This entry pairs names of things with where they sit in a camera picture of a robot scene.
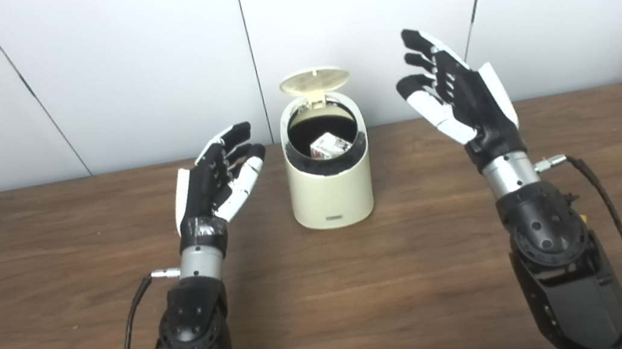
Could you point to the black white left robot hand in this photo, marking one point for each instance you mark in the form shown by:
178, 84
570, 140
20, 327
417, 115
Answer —
201, 196

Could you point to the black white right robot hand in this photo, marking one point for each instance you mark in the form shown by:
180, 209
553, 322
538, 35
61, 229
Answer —
481, 108

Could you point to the white green milk carton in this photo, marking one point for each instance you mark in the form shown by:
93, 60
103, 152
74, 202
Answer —
330, 145

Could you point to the cream round bin lid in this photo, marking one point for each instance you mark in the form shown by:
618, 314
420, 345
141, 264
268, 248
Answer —
315, 79

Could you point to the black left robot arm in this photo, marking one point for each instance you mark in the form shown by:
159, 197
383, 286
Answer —
193, 331

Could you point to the cream-colored bin body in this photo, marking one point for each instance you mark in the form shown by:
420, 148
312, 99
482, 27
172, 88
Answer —
332, 196

